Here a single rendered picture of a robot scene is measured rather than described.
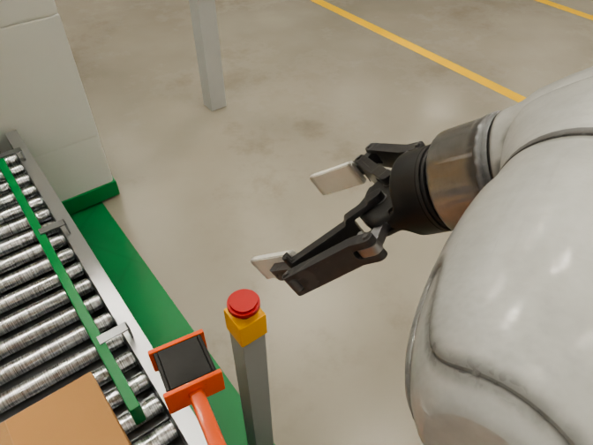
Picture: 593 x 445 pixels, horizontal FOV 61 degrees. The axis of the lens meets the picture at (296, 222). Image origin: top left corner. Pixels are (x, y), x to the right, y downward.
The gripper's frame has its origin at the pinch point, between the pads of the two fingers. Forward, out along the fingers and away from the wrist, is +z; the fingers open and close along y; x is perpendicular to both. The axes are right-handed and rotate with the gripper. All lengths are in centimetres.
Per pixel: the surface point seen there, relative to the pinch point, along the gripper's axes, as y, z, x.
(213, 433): -19.5, 18.8, -16.7
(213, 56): 195, 223, 10
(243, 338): 4, 49, -29
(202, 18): 194, 208, 31
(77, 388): -21, 66, -12
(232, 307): 6, 46, -21
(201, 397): -16.2, 22.5, -14.1
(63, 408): -25, 65, -13
